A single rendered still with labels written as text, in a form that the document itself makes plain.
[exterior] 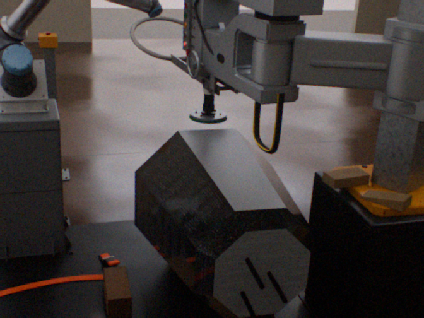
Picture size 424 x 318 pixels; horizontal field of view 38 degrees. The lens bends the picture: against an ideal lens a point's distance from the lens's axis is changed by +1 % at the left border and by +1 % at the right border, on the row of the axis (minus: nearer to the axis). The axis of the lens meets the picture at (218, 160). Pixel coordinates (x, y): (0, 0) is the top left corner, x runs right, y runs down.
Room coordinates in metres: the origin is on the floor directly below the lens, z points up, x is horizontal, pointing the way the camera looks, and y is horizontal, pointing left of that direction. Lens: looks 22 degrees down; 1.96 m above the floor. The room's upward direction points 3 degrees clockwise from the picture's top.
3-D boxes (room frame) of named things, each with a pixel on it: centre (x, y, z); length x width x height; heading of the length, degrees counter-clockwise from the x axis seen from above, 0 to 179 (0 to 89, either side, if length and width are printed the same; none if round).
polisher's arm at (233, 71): (3.00, -0.09, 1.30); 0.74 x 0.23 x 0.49; 27
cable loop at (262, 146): (2.77, -0.22, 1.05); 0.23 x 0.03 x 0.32; 27
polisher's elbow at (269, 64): (2.77, -0.22, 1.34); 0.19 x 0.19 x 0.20
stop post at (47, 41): (4.30, 1.24, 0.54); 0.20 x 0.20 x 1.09; 17
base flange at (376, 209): (2.74, -0.87, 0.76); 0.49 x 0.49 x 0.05; 17
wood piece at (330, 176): (2.71, -0.61, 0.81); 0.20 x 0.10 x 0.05; 115
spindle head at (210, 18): (3.29, 0.04, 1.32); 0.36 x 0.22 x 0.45; 27
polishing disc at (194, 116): (3.36, 0.07, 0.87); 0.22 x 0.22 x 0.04
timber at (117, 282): (2.73, 0.49, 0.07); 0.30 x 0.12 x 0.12; 15
